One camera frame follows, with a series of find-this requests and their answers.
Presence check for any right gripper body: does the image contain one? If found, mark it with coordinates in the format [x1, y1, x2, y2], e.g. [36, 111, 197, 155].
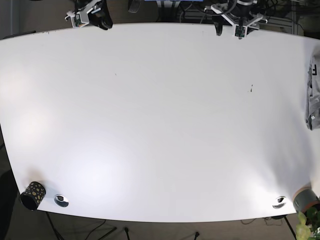
[65, 0, 106, 28]

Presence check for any right silver table grommet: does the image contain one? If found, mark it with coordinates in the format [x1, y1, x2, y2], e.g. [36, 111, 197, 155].
[272, 196, 287, 210]

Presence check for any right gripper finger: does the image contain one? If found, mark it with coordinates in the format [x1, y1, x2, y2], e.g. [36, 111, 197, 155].
[92, 7, 113, 31]

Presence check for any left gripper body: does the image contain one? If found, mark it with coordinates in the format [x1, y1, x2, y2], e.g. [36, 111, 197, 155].
[210, 0, 268, 40]

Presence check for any black dotted cup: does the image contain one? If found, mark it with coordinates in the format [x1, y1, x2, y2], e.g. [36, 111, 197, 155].
[19, 181, 46, 211]

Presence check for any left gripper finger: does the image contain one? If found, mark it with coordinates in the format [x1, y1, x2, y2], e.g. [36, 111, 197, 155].
[215, 19, 224, 36]

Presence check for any silver table grommet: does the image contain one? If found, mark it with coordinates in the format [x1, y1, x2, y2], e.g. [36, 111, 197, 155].
[54, 194, 69, 208]
[272, 196, 287, 210]

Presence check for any grey plant pot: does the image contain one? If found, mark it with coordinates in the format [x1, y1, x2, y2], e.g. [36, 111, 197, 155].
[292, 186, 320, 214]

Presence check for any left silver table grommet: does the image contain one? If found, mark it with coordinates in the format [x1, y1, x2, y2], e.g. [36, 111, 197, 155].
[54, 194, 69, 208]

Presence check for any green potted plant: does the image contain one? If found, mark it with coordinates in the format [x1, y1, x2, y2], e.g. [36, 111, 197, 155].
[295, 206, 320, 240]

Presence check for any grey T-shirt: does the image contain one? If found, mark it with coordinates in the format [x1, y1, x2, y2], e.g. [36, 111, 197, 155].
[305, 50, 320, 131]

